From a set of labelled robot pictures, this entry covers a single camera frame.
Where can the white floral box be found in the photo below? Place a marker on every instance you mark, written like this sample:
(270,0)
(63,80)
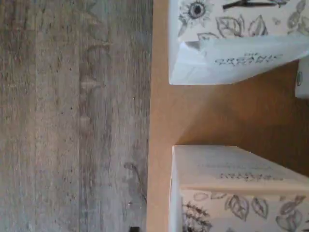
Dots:
(303,89)

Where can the brown cardboard tray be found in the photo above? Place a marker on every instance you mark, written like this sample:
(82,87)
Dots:
(217,116)

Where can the white box green strip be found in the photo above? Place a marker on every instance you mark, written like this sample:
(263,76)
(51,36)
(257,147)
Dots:
(229,207)

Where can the white box pink strip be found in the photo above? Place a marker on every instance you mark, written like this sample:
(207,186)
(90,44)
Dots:
(241,24)

